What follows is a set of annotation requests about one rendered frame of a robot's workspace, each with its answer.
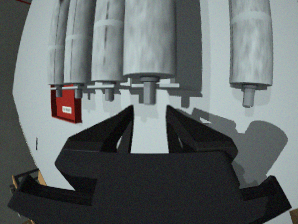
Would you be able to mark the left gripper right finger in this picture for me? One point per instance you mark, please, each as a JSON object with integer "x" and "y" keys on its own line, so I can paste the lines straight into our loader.
{"x": 195, "y": 136}

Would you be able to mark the red scrap tray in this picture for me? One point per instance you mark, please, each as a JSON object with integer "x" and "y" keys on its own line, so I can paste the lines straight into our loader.
{"x": 64, "y": 108}

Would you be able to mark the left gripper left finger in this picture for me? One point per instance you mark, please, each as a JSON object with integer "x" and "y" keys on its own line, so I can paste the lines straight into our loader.
{"x": 105, "y": 135}

